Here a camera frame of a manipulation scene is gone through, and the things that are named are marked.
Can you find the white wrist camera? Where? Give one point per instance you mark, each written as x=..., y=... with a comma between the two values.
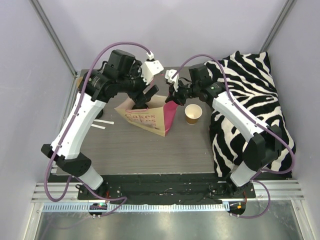
x=150, y=68
x=171, y=77

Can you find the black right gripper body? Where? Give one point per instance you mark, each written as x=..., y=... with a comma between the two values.
x=177, y=95

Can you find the zebra print pillow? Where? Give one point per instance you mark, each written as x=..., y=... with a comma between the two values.
x=249, y=78

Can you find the brown paper coffee cup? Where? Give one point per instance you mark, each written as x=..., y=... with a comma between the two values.
x=192, y=113

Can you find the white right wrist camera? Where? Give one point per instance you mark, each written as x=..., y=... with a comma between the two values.
x=171, y=77

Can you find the white straw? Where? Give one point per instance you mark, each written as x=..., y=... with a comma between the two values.
x=98, y=126
x=104, y=121

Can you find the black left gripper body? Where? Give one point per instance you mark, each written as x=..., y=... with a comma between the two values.
x=144, y=96

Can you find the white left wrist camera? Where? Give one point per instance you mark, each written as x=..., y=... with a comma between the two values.
x=150, y=68

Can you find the aluminium frame rail front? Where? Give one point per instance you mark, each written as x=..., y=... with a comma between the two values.
x=74, y=201

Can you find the paper cakes bag pink handles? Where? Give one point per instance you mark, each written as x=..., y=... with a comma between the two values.
x=157, y=117

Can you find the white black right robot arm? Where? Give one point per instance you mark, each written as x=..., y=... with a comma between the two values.
x=263, y=141

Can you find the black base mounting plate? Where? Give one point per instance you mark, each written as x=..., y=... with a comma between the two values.
x=172, y=189

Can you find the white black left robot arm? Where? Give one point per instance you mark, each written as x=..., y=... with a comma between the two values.
x=121, y=73

